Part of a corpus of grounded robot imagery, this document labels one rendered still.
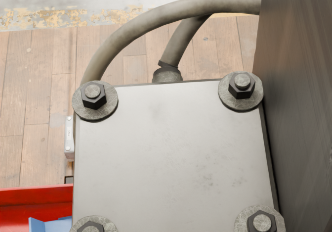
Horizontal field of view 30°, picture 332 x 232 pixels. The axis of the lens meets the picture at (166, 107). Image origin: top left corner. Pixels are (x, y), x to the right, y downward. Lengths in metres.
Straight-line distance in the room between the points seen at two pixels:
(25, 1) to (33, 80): 1.39
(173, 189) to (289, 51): 0.08
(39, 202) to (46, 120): 0.15
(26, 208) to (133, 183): 0.69
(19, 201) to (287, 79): 0.75
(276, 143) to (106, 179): 0.08
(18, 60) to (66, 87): 0.11
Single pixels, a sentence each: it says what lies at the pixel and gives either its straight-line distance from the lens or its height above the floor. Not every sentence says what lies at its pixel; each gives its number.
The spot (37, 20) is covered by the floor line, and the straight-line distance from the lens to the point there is 2.38.
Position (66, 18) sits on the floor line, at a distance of 2.36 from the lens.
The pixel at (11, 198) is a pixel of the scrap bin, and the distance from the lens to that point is 0.94.
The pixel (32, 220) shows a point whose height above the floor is 0.93.
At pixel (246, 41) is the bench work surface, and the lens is 1.09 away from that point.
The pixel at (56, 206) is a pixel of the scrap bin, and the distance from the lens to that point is 0.95.
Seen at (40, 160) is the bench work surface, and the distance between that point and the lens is 1.00.
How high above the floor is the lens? 1.76
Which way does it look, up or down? 58 degrees down
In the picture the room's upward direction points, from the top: 5 degrees counter-clockwise
